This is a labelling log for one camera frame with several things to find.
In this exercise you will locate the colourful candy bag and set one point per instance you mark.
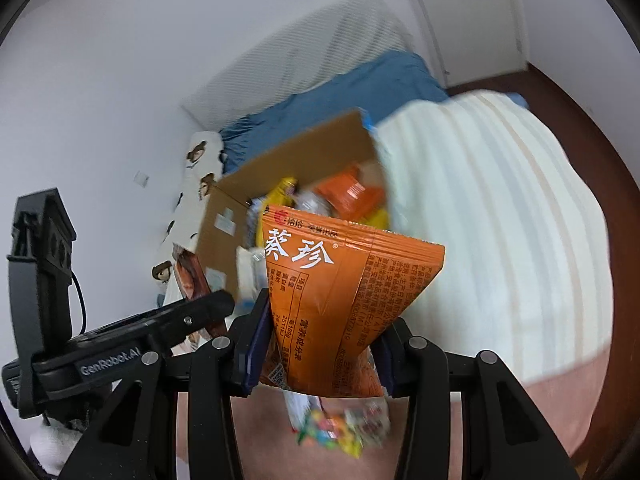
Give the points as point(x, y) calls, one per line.
point(340, 427)

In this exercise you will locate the blue bedsheet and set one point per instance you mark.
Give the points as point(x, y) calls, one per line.
point(325, 100)

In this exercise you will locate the white wall socket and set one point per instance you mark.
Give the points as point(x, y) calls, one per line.
point(141, 179)

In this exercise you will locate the yellow and black snack packet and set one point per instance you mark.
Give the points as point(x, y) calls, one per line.
point(377, 218)

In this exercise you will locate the cat print blanket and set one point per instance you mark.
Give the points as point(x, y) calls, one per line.
point(475, 210)

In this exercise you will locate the clear white snack packet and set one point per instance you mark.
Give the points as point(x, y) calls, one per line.
point(247, 270)

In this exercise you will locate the small yellow snack packet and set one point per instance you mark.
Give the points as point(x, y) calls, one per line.
point(285, 191)

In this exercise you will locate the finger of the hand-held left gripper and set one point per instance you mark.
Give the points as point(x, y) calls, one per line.
point(200, 312)

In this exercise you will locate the white door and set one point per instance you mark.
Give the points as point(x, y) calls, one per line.
point(470, 15)

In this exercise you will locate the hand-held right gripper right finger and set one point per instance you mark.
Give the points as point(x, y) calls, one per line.
point(386, 362)

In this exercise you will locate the brown snack packet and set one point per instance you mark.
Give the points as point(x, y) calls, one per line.
point(190, 270)

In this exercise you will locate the cardboard box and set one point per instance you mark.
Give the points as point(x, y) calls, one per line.
point(230, 200)

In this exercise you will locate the white fuzzy cloth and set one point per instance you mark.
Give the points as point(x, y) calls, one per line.
point(55, 447)

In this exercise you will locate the puffy orange snack packet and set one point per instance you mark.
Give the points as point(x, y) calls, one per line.
point(350, 190)

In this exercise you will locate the white grey pillow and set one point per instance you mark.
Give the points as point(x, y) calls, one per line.
point(300, 55)

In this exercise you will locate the silver grey snack packet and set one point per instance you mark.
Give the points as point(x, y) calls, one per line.
point(309, 202)

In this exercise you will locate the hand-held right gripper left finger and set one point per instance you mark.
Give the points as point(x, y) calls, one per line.
point(250, 350)

